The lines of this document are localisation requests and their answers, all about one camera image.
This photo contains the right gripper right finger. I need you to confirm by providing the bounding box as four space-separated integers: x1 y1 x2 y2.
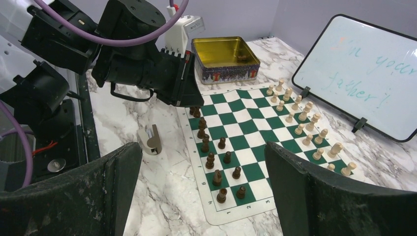
264 142 417 236

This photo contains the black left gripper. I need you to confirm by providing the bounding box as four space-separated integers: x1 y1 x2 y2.
91 0 204 107

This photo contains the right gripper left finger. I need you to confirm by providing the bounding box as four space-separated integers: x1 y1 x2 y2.
0 142 143 236

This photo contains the dark chess piece twelfth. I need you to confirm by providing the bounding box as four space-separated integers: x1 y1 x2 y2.
217 137 226 149

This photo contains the dark pawn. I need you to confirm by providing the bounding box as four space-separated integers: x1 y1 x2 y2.
223 151 232 164

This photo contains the green white chess board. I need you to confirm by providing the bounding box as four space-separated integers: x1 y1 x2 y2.
177 84 365 226

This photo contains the light chess pieces row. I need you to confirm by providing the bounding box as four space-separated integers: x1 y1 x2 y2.
265 80 360 179

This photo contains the left gold tin box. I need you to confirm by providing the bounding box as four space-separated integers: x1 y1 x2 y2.
191 36 260 85

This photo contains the beige plastic clip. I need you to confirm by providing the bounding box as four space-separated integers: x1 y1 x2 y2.
138 124 162 155

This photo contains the small whiteboard on stand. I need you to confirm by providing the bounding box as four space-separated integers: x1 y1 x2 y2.
292 14 417 143

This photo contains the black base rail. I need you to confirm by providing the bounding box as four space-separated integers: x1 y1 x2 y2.
0 75 101 192

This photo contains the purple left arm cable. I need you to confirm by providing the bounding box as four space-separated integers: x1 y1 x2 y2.
0 0 190 188

